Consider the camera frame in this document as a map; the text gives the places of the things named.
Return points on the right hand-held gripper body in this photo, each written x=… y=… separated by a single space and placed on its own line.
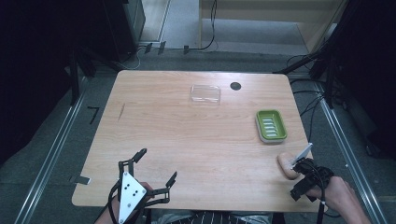
x=313 y=175

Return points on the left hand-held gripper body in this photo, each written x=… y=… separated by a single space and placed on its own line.
x=130 y=192

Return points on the person's left hand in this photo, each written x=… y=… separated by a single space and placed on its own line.
x=148 y=187

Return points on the person's right hand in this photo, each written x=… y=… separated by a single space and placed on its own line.
x=337 y=193

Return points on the green soap dish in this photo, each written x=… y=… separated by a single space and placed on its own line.
x=271 y=126

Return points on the grey tape piece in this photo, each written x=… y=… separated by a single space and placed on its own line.
x=80 y=179

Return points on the person's striped clothing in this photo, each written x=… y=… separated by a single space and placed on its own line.
x=214 y=217

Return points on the clear plastic tray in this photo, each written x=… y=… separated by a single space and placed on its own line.
x=205 y=94

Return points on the black round table grommet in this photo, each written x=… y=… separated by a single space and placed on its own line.
x=235 y=86

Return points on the black metal stand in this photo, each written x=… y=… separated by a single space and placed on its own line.
x=74 y=77
x=323 y=59

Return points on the black cabinet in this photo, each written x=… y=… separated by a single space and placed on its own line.
x=124 y=28

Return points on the light wooden cabinet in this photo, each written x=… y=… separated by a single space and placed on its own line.
x=267 y=18

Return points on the metal floor rail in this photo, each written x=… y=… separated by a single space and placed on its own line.
x=49 y=155
x=348 y=155

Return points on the black floor bracket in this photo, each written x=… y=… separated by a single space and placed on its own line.
x=161 y=47
x=186 y=49
x=148 y=47

